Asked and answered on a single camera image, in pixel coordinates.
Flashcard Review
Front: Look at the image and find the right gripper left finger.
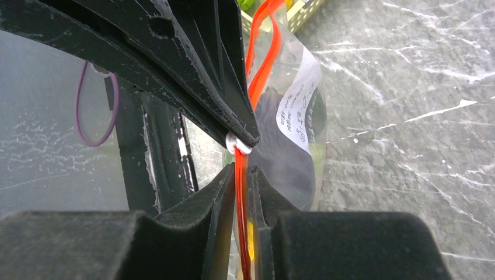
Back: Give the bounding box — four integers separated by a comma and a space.
1, 164, 235, 279

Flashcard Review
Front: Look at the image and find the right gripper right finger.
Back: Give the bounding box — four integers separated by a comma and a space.
247, 167, 451, 279

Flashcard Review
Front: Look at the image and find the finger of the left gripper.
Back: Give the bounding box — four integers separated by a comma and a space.
0, 0, 240, 146
153, 1, 260, 148

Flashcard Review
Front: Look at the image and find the yellow toy fruit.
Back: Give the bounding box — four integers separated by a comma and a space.
246, 221, 255, 261

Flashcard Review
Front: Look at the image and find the clear zip top bag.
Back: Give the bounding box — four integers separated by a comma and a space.
225, 1, 327, 279

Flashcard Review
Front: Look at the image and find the green plastic basket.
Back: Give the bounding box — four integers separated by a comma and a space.
240, 0, 326, 34

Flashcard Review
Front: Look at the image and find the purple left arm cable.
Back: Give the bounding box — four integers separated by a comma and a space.
74, 61, 120, 148

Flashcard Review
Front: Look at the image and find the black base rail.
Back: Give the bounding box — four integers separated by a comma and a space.
114, 78, 199, 216

